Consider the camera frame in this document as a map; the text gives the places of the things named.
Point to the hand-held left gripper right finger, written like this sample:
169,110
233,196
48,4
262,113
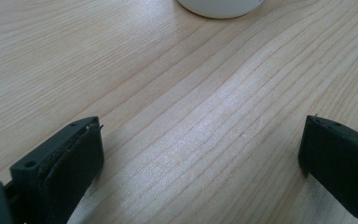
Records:
338,161

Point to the white round bowl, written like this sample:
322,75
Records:
220,7

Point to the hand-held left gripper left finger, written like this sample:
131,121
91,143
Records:
59,174

